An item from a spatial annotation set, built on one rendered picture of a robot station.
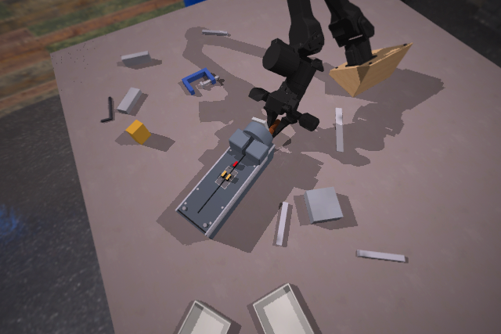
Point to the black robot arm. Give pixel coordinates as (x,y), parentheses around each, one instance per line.
(306,38)

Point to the blue c-clamp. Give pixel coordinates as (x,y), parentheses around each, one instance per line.
(199,74)

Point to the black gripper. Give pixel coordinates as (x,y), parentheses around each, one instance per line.
(305,120)

